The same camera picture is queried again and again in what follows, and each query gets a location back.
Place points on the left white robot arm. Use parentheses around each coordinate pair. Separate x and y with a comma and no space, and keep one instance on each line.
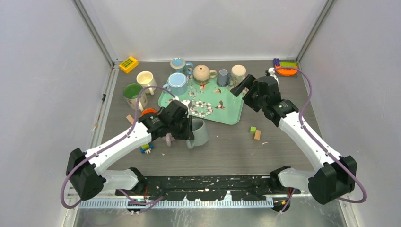
(88,171)

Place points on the small tan block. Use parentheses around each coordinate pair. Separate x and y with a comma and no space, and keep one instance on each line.
(130,119)

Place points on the blue mug behind tray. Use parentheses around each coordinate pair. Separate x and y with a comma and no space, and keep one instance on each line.
(182,66)

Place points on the beige teapot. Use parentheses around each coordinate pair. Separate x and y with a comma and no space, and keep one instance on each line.
(202,74)

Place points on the tall floral mug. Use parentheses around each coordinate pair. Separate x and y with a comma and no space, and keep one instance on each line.
(238,72)

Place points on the wooden block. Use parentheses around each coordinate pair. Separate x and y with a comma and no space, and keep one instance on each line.
(257,135)

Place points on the green cube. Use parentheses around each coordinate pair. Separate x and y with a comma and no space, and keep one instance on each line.
(252,129)

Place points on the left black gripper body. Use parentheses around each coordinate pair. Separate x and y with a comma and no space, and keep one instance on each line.
(175,126)

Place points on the grey mug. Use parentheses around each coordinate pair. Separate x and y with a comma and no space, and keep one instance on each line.
(201,135)

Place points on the lilac mug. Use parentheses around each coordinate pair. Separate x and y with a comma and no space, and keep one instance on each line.
(169,139)

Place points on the yellow toy block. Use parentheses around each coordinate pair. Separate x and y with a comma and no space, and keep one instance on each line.
(129,64)

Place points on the orange and green toy stack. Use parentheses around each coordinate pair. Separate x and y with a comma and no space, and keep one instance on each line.
(285,67)

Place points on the cream plain mug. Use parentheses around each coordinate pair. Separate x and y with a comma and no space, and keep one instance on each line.
(146,79)

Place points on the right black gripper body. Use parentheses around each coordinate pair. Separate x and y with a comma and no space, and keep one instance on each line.
(252,97)

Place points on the light blue mug on tray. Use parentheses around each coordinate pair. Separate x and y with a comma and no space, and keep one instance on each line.
(176,84)

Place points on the toy brick car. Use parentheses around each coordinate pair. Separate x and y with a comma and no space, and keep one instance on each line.
(146,148)

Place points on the small blue-grey cup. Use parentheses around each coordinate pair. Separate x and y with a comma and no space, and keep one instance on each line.
(223,78)

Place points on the cream floral mug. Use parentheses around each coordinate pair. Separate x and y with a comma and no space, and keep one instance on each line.
(131,95)

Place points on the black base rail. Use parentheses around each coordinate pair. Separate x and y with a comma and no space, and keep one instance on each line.
(207,187)

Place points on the orange mug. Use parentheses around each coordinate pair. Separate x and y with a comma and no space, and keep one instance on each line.
(148,111)

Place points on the green floral tray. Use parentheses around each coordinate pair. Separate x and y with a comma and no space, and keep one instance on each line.
(213,103)

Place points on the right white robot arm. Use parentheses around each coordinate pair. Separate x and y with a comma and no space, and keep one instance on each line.
(333,175)

